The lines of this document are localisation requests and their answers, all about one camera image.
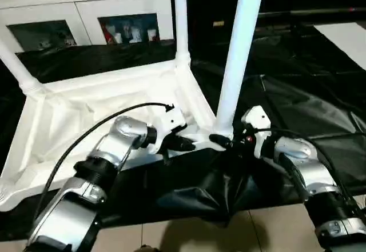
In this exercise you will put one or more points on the white plastic table top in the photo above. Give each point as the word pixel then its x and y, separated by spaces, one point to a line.
pixel 68 115

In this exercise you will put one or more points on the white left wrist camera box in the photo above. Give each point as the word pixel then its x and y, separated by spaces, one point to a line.
pixel 168 123

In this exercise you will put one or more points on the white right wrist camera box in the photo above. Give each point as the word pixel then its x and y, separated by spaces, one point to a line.
pixel 257 123

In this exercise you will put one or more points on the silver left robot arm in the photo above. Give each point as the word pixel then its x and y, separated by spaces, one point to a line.
pixel 108 155

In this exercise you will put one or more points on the grey round robot part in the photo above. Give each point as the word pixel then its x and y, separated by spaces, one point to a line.
pixel 147 248

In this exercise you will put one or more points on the small red bottle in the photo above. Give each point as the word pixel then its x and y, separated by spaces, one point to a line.
pixel 107 34

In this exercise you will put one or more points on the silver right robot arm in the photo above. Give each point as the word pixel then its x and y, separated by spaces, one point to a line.
pixel 303 160

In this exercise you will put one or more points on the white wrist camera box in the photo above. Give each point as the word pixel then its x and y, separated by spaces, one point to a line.
pixel 168 123
pixel 257 123

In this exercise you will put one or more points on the black work mat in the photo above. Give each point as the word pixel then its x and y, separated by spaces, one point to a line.
pixel 309 103

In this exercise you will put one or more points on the white cabinet with glass doors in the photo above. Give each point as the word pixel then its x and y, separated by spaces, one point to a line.
pixel 57 0

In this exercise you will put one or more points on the black horizontal bar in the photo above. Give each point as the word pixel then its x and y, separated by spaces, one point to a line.
pixel 309 13

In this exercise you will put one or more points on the white plastic table leg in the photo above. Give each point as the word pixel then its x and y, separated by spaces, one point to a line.
pixel 17 69
pixel 181 18
pixel 240 46

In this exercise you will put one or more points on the white flat board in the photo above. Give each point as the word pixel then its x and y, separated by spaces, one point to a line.
pixel 346 40

